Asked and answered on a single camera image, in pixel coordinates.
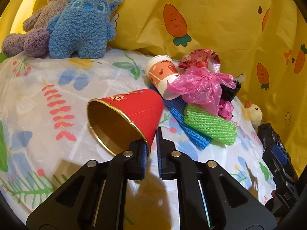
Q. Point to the large black trash bag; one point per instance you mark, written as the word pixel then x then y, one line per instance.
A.
pixel 269 135

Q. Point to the green foam net sleeve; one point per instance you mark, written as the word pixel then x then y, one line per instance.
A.
pixel 211 124

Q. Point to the pink plastic bag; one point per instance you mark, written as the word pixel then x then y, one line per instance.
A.
pixel 200 88

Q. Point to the blue foam net sleeve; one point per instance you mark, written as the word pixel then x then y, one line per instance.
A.
pixel 176 115

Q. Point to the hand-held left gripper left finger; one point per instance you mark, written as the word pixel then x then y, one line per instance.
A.
pixel 143 159

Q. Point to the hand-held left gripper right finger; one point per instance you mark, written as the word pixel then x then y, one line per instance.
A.
pixel 159 159

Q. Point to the yellow duck plush toy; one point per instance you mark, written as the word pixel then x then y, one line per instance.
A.
pixel 254 113

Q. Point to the white floral bed sheet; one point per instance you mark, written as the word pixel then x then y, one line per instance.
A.
pixel 48 95

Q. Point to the red paper cup gold rim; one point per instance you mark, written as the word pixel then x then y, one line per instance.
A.
pixel 136 111

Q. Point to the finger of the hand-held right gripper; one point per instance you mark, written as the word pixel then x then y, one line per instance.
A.
pixel 279 154

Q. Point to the crumpled black plastic bag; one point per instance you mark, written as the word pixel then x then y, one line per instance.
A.
pixel 230 92

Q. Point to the yellow carrot print blanket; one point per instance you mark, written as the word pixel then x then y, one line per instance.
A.
pixel 215 21

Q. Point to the white orange paper cup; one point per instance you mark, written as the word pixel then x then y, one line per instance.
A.
pixel 161 73

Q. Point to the blue furry plush toy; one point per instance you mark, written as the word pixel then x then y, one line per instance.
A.
pixel 79 26

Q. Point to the purple bear plush toy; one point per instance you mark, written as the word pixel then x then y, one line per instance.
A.
pixel 36 24

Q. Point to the red snack wrapper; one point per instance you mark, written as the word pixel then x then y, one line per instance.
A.
pixel 196 58

